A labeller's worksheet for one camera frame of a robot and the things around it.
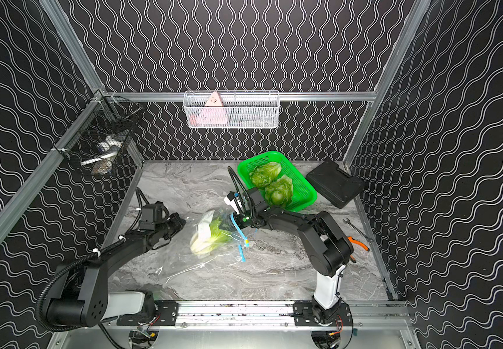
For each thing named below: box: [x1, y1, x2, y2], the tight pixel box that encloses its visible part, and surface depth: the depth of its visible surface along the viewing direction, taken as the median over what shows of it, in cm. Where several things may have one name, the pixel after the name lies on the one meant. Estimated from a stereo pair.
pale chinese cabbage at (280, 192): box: [263, 174, 294, 207], surface depth 100 cm
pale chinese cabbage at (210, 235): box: [190, 210, 234, 256], surface depth 85 cm
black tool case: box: [305, 160, 365, 209], surface depth 105 cm
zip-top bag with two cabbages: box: [189, 210, 258, 262], surface depth 86 cm
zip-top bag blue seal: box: [231, 219, 250, 263], surface depth 79 cm
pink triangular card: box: [196, 91, 228, 126], surface depth 92 cm
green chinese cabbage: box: [249, 161, 283, 189], surface depth 106 cm
